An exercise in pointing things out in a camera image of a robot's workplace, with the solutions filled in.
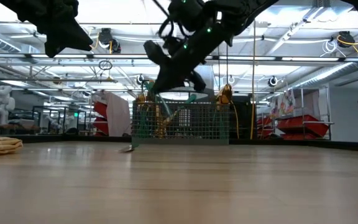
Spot black table frame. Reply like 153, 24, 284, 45
0, 133, 358, 153

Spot white robot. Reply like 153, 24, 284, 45
0, 85, 17, 126

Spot grey mesh cutlery basket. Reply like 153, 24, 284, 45
131, 83, 231, 146

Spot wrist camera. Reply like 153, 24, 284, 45
143, 39, 171, 67
44, 30, 62, 58

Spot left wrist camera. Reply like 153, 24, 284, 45
44, 30, 62, 58

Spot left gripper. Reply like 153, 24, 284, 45
14, 0, 93, 51

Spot metal shelving rack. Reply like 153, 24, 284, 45
273, 85, 335, 141

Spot red storage bins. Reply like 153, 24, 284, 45
256, 114, 329, 141
91, 100, 109, 136

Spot black hanging cable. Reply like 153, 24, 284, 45
225, 43, 229, 85
216, 46, 221, 91

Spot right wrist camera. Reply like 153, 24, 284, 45
143, 39, 171, 67

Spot colourful hanging bags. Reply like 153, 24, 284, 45
270, 89, 295, 118

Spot pale pink hanging sheet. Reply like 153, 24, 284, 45
103, 91, 132, 138

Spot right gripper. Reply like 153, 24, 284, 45
152, 46, 211, 93

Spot black cabinet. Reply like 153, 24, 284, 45
231, 95, 252, 140

